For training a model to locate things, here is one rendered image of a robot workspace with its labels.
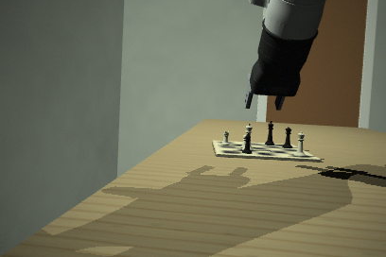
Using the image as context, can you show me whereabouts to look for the black and white chessboard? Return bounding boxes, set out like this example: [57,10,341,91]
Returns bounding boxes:
[213,141,321,163]

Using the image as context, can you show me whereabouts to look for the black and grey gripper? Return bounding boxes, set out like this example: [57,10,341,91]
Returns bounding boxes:
[244,0,325,111]

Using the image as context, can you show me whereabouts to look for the white chess king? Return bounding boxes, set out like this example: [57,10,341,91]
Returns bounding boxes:
[246,123,254,151]

